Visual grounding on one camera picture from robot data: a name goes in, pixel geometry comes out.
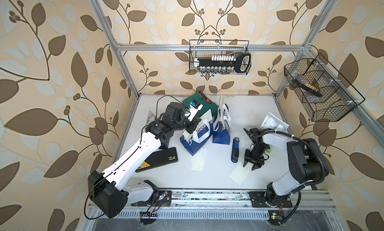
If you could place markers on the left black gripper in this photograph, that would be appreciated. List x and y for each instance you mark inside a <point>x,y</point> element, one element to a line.
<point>192,124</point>

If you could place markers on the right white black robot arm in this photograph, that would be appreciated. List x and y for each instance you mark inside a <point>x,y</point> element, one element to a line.
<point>307,166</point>

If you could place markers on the black socket tool set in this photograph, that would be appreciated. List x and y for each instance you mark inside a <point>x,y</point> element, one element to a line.
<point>239,63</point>

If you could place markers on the white receipt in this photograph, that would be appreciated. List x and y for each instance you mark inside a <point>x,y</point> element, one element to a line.
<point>198,160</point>
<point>240,173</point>

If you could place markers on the green plastic tool case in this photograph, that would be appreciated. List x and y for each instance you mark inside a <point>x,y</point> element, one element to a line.
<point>213,107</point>

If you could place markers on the dark object in right basket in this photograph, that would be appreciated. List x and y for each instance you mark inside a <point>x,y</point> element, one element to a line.
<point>305,89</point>

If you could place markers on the right wire basket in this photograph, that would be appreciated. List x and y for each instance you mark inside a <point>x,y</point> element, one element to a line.
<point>339,98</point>

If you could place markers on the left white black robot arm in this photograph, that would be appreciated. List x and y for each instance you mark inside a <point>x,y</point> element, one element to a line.
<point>108,189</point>

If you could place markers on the black flat box yellow label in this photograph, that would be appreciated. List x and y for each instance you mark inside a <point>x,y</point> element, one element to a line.
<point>159,158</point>

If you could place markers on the back wire basket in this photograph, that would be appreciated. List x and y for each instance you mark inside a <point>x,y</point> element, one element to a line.
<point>202,48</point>

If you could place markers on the green white bag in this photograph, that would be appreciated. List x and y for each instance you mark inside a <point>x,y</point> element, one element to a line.
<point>274,123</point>

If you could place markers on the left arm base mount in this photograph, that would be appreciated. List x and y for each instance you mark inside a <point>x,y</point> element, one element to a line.
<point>150,193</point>

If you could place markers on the blue black stapler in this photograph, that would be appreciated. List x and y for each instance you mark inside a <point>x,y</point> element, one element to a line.
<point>235,150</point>

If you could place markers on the wire basket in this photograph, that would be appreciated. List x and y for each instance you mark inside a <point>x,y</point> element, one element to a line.
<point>202,48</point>
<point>339,98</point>

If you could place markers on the blue white bag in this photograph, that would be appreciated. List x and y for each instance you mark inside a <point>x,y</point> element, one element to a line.
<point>204,130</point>
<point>222,124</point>

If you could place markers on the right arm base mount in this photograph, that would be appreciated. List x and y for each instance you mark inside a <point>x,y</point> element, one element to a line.
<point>269,199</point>

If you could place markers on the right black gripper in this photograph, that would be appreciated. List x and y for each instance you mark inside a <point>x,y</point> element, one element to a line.
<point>257,163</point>

